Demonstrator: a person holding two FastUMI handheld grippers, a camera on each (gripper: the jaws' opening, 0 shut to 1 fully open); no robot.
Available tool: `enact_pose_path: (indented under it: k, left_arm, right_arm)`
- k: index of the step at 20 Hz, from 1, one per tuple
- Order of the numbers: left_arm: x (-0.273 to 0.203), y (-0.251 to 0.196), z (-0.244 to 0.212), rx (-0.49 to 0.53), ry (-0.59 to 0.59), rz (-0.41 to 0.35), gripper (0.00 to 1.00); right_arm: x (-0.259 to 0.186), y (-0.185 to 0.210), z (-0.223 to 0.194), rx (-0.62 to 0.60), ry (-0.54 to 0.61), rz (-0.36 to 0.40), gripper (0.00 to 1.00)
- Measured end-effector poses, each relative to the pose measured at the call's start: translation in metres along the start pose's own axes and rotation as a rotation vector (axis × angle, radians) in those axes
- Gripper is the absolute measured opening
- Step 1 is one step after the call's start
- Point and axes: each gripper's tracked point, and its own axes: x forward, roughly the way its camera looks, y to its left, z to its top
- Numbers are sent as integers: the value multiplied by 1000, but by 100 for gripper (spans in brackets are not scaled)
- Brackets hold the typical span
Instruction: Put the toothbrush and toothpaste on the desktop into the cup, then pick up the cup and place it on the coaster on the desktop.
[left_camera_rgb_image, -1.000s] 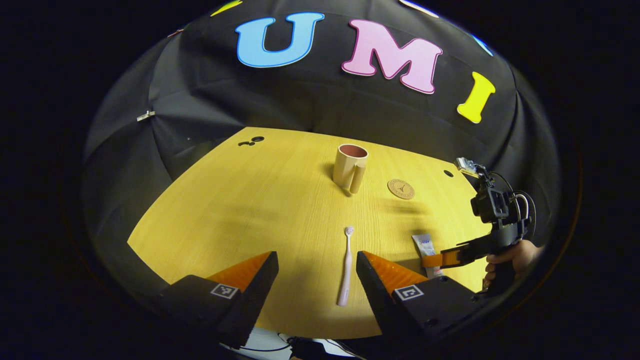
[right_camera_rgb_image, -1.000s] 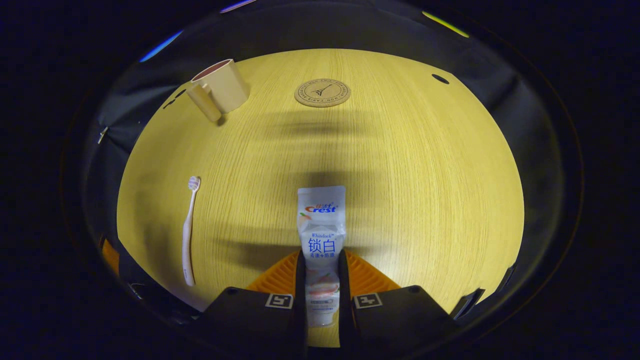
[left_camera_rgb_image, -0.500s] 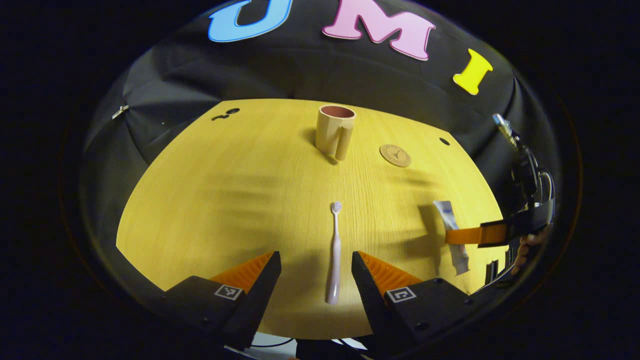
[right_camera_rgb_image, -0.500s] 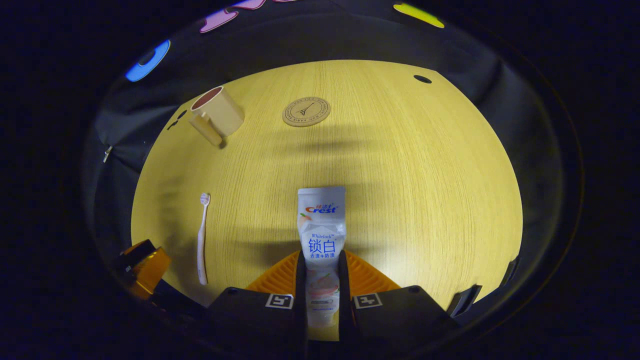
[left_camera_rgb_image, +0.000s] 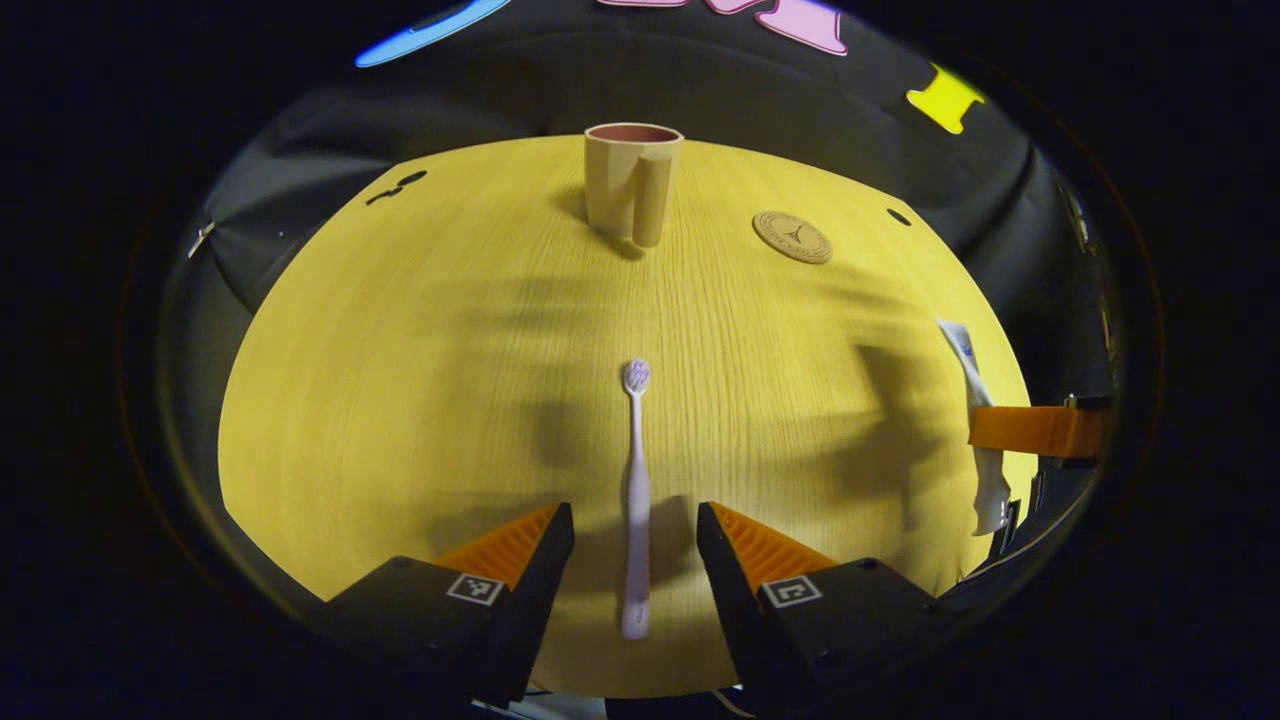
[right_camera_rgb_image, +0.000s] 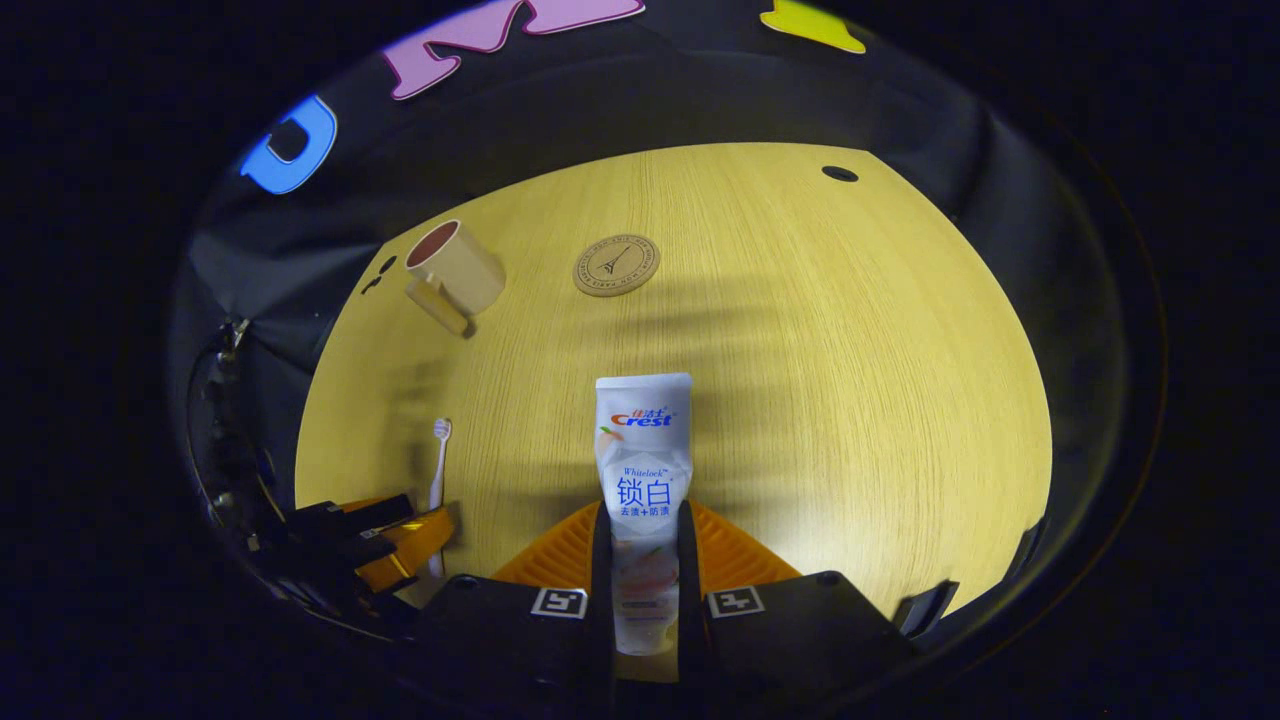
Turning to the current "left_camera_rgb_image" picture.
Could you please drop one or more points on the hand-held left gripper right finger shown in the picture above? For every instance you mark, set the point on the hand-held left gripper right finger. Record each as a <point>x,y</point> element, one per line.
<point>730,590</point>

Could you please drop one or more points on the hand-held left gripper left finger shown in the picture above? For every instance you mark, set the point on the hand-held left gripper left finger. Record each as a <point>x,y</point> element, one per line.
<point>535,590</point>

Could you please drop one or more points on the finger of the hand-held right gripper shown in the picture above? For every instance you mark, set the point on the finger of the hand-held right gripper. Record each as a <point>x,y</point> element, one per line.
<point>1030,430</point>

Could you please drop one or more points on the white toothpaste tube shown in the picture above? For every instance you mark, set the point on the white toothpaste tube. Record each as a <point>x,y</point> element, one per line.
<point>990,490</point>

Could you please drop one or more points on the pale pink toothbrush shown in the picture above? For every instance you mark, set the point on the pale pink toothbrush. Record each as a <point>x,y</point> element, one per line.
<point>637,500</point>

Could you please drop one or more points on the round brown coaster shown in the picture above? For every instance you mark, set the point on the round brown coaster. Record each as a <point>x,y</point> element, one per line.
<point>792,237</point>

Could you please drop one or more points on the beige cup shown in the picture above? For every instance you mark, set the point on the beige cup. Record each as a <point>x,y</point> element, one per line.
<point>610,190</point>

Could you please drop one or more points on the black backdrop cloth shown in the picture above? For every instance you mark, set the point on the black backdrop cloth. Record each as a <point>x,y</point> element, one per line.
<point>800,110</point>

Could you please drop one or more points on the small white clip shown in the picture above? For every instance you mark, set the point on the small white clip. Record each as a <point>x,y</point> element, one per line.
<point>202,238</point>

